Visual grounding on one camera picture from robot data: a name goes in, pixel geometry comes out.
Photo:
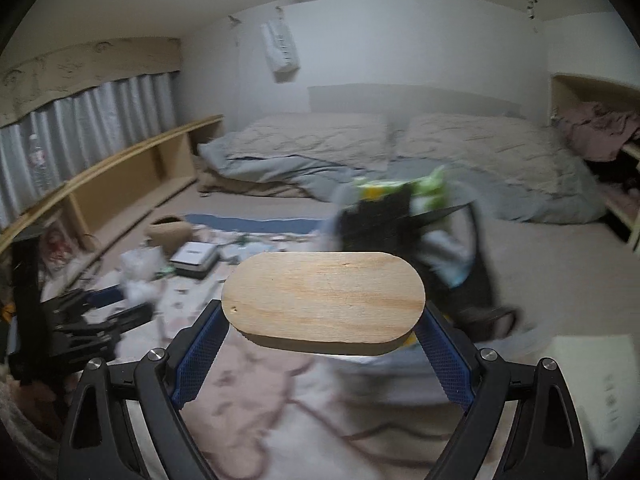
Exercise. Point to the beige plush slipper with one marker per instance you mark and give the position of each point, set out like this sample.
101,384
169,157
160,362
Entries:
167,235

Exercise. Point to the oval wooden box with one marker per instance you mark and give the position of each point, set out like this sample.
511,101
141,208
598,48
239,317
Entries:
325,292

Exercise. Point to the green dotted tissue pack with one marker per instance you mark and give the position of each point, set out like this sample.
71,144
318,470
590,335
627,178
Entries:
430,192

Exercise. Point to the grey curtain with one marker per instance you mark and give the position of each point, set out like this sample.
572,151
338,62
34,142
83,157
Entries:
100,120

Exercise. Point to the black and white gift box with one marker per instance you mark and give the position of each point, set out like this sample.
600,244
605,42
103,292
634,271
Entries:
192,252

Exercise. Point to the red printed packet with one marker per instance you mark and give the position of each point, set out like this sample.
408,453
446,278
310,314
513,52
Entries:
57,250

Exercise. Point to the beige curtain valance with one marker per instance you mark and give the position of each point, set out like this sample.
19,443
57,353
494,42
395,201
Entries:
75,72

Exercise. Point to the pink clothes pile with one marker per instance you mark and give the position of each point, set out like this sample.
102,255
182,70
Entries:
600,127

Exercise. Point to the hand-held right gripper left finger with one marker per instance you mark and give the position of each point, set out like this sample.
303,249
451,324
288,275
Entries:
197,360

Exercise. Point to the beige textured pillow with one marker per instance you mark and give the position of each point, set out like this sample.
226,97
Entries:
475,145
310,137

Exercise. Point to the black feather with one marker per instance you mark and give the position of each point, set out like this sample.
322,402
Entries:
375,220

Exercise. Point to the clear water bottle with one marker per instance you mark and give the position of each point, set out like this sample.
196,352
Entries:
37,170

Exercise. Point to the white paper bag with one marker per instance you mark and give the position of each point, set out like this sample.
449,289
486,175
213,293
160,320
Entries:
280,47

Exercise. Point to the clear plastic storage bin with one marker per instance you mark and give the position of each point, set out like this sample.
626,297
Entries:
450,265

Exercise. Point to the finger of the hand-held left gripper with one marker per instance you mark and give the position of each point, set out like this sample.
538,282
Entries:
130,315
95,297

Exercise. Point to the wooden bedside shelf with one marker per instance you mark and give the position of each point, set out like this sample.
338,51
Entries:
150,140

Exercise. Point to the cartoon printed blanket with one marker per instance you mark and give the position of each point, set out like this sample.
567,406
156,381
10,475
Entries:
280,400

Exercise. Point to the flat white box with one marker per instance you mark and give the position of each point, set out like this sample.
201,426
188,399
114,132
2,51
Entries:
600,385

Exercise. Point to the black wall clip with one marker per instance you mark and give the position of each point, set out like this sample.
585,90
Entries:
531,6

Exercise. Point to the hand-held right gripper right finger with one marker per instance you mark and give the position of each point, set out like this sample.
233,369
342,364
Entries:
450,360

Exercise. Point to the wall hook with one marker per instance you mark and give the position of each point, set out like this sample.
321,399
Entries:
233,20

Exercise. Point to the grey duvet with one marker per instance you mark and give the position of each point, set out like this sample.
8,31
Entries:
280,170

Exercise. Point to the clear plastic wrap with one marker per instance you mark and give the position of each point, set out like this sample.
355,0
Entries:
140,267

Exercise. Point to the beige bed sheet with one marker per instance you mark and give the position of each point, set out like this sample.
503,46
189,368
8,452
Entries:
250,205

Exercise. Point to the beige fleece blanket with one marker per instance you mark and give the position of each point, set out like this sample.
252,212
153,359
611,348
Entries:
235,187

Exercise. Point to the closet niche shelf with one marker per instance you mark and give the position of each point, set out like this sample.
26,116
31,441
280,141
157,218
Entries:
556,95

